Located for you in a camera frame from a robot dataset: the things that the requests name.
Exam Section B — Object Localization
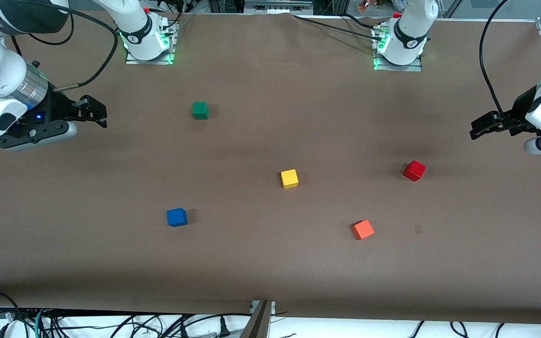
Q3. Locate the red wooden block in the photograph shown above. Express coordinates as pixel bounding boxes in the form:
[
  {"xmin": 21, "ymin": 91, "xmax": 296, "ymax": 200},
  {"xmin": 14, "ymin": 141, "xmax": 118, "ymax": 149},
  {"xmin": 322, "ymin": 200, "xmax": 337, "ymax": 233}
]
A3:
[{"xmin": 402, "ymin": 160, "xmax": 427, "ymax": 182}]

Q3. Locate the blue wooden block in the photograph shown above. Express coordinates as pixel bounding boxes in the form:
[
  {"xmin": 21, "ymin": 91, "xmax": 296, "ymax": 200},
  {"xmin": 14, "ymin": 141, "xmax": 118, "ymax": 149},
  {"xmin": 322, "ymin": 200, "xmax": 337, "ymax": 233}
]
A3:
[{"xmin": 166, "ymin": 207, "xmax": 188, "ymax": 228}]

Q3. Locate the orange wooden block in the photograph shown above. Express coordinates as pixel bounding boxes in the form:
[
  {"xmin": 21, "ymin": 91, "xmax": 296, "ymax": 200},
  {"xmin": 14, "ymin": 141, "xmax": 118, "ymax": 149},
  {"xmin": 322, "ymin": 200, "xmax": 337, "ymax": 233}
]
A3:
[{"xmin": 351, "ymin": 219, "xmax": 375, "ymax": 241}]

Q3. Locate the yellow wooden block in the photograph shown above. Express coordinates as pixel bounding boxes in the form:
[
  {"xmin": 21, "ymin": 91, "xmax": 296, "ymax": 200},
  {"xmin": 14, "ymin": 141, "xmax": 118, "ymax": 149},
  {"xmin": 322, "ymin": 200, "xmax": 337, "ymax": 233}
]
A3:
[{"xmin": 280, "ymin": 169, "xmax": 299, "ymax": 189}]

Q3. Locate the brown paper table cover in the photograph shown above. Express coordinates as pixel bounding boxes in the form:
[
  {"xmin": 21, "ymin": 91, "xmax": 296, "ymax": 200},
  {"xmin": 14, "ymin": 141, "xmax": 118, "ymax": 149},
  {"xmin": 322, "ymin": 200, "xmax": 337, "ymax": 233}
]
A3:
[{"xmin": 0, "ymin": 9, "xmax": 541, "ymax": 325}]

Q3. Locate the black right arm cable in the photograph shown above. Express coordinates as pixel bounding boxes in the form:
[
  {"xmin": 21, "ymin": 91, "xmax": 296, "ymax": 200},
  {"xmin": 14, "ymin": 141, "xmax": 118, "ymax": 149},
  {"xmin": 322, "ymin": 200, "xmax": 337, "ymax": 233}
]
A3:
[{"xmin": 11, "ymin": 0, "xmax": 120, "ymax": 92}]

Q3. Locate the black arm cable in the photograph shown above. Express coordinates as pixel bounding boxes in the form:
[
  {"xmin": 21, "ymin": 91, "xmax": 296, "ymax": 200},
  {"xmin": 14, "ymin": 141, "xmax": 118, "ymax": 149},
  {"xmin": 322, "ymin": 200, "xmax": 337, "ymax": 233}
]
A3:
[
  {"xmin": 11, "ymin": 0, "xmax": 120, "ymax": 92},
  {"xmin": 479, "ymin": 0, "xmax": 510, "ymax": 123}
]

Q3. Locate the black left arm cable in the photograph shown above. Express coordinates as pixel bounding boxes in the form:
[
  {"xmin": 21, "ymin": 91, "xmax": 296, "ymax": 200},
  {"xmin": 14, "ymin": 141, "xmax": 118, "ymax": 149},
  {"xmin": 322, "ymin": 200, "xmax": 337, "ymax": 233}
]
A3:
[{"xmin": 479, "ymin": 0, "xmax": 510, "ymax": 123}]

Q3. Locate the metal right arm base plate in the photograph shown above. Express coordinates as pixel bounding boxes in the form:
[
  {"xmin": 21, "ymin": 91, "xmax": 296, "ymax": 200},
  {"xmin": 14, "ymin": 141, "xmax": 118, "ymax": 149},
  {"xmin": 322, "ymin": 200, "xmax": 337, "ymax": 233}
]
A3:
[{"xmin": 125, "ymin": 19, "xmax": 178, "ymax": 65}]

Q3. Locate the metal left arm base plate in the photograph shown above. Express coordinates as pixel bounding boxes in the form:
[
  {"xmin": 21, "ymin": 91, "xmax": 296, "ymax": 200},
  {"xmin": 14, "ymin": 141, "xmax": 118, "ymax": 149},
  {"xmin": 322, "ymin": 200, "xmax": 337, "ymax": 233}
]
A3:
[{"xmin": 373, "ymin": 23, "xmax": 423, "ymax": 72}]

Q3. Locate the short black table cable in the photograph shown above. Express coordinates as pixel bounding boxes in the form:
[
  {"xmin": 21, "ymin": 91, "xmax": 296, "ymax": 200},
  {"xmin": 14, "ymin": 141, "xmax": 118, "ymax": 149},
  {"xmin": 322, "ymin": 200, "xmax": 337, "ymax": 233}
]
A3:
[{"xmin": 341, "ymin": 13, "xmax": 384, "ymax": 30}]

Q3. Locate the long black table cable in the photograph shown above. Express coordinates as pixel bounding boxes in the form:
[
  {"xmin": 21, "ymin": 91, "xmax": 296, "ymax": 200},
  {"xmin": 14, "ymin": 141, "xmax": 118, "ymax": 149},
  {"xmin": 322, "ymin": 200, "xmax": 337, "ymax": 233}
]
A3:
[{"xmin": 291, "ymin": 14, "xmax": 384, "ymax": 40}]

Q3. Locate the grey metal rail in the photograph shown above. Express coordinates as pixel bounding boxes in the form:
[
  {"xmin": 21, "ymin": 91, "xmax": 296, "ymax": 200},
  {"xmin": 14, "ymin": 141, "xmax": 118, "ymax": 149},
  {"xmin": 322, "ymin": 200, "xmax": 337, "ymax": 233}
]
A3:
[{"xmin": 245, "ymin": 0, "xmax": 313, "ymax": 12}]

